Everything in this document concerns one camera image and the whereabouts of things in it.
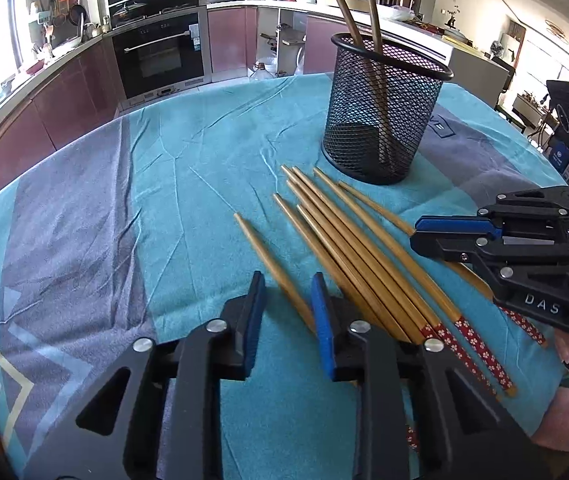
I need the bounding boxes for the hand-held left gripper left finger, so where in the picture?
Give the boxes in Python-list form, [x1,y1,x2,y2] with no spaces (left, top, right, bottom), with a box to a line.
[22,271,268,480]

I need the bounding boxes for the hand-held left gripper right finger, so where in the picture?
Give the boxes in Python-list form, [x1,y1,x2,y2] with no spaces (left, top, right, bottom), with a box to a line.
[311,272,551,480]

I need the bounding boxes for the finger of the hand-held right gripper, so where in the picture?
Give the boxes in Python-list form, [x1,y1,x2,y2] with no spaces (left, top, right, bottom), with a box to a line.
[411,232,569,302]
[413,186,569,242]

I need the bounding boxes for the bunch of bamboo chopsticks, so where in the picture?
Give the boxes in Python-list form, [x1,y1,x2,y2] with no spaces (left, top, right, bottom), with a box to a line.
[233,165,548,453]

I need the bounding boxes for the black mesh utensil holder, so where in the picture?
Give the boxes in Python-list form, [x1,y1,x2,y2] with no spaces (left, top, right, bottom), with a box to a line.
[321,32,454,186]

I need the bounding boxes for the bamboo chopstick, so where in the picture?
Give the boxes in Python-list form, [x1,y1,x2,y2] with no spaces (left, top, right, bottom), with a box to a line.
[361,0,396,166]
[317,0,366,126]

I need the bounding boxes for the teal and grey tablecloth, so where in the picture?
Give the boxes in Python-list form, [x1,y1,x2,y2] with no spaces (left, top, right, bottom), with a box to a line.
[0,72,569,480]

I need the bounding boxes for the white sideboard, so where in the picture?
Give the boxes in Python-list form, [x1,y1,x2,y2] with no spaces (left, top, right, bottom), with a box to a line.
[325,5,511,107]

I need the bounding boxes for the clear plastic bottle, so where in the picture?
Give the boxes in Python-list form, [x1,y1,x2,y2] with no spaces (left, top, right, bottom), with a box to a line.
[249,61,275,84]

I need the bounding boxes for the pink kitchen cabinets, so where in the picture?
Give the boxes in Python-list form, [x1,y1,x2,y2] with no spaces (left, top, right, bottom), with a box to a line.
[0,5,260,241]

